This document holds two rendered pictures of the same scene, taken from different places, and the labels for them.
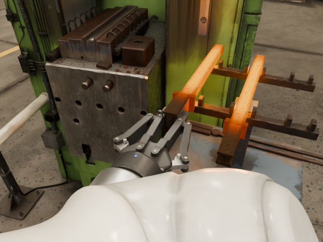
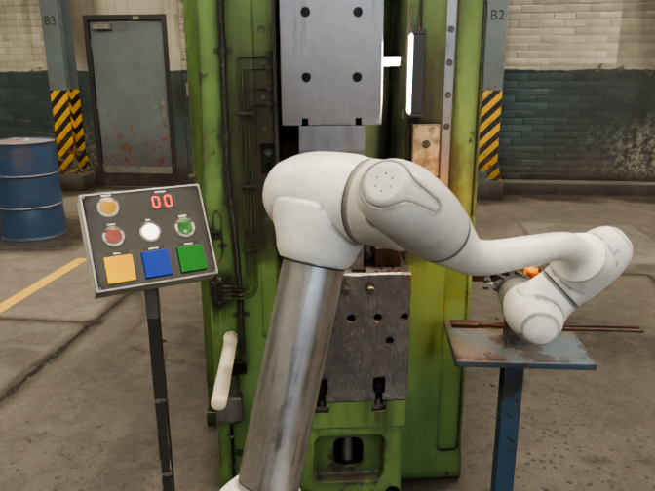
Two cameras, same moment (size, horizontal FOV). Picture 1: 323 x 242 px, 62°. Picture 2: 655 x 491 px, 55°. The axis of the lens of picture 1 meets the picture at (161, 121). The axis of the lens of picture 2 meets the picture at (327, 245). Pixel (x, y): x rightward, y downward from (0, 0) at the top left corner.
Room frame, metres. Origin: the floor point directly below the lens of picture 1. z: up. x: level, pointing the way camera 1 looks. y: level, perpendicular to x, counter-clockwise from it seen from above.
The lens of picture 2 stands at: (-0.90, 0.89, 1.54)
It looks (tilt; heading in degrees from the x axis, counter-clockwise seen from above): 16 degrees down; 341
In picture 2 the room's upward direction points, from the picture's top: straight up
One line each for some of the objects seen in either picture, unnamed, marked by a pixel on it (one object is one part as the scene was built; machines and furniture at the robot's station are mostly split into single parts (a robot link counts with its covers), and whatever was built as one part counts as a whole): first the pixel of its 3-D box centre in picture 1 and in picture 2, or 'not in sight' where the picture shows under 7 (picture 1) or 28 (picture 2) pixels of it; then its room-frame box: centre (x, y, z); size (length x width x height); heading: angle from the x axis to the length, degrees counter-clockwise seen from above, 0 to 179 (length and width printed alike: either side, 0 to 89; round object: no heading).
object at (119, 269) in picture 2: not in sight; (120, 269); (0.82, 0.91, 1.01); 0.07 x 0.05 x 0.07; 100
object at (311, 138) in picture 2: not in sight; (327, 133); (1.10, 0.21, 1.32); 0.42 x 0.20 x 0.10; 165
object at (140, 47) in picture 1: (139, 50); (384, 251); (0.90, 0.08, 0.95); 0.12 x 0.08 x 0.06; 165
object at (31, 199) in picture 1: (16, 196); not in sight; (0.96, 0.83, 0.05); 0.22 x 0.22 x 0.09; 75
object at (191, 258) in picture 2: not in sight; (191, 258); (0.85, 0.71, 1.01); 0.07 x 0.05 x 0.07; 100
